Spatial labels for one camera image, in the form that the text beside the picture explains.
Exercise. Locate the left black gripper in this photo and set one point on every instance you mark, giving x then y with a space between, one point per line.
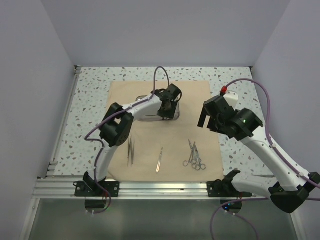
170 114

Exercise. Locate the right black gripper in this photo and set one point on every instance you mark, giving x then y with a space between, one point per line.
203 116

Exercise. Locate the beige cloth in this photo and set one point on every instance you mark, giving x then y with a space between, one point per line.
174 137

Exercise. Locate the steel surgical scissors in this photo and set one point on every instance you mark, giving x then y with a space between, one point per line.
193 160

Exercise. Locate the steel tweezers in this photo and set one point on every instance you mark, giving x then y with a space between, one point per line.
130 152
133 152

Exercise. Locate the steel scalpel handle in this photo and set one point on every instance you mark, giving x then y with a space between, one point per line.
159 161

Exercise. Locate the steel forceps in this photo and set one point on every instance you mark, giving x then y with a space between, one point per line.
129 138

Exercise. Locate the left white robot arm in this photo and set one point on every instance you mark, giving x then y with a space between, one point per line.
115 128

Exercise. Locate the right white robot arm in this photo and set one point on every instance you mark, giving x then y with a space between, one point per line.
292 184

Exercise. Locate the steel instrument tray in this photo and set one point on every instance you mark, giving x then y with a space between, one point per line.
177 112

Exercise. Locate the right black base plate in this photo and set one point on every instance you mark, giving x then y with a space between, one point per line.
224 189

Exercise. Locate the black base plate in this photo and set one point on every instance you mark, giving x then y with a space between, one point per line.
224 189
82 190

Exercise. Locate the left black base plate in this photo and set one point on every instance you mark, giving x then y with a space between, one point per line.
82 190

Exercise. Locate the aluminium rail frame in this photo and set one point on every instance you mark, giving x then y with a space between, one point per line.
90 88

